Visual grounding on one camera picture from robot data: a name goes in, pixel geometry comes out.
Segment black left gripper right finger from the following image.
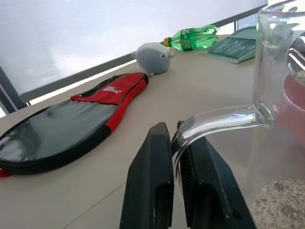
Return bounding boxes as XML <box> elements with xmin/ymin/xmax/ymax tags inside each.
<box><xmin>171</xmin><ymin>120</ymin><xmax>257</xmax><ymax>229</ymax></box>

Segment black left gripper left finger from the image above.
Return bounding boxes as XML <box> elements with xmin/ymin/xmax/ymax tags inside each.
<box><xmin>119</xmin><ymin>122</ymin><xmax>174</xmax><ymax>229</ymax></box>

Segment clear glass mug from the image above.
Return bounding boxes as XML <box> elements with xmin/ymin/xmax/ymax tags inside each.
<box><xmin>170</xmin><ymin>0</ymin><xmax>305</xmax><ymax>229</ymax></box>

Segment oatmeal flakes in mug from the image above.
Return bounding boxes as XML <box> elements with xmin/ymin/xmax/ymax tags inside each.
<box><xmin>247</xmin><ymin>178</ymin><xmax>305</xmax><ymax>229</ymax></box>

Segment red bowl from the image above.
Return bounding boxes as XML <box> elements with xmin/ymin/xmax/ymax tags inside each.
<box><xmin>271</xmin><ymin>71</ymin><xmax>305</xmax><ymax>150</ymax></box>

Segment red black racket case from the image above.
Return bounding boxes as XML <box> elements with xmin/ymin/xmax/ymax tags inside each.
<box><xmin>0</xmin><ymin>73</ymin><xmax>150</xmax><ymax>178</ymax></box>

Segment grey plush toy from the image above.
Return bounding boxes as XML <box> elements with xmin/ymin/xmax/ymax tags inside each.
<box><xmin>131</xmin><ymin>42</ymin><xmax>176</xmax><ymax>77</ymax></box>

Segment green plastic bottle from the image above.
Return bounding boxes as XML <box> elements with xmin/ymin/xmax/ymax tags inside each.
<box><xmin>163</xmin><ymin>24</ymin><xmax>219</xmax><ymax>52</ymax></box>

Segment teal dustpan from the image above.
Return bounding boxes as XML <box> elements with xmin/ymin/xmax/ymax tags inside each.
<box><xmin>203</xmin><ymin>25</ymin><xmax>258</xmax><ymax>64</ymax></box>

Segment white bead chain cord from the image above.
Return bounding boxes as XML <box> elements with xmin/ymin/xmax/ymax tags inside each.
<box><xmin>0</xmin><ymin>82</ymin><xmax>19</xmax><ymax>112</ymax></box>

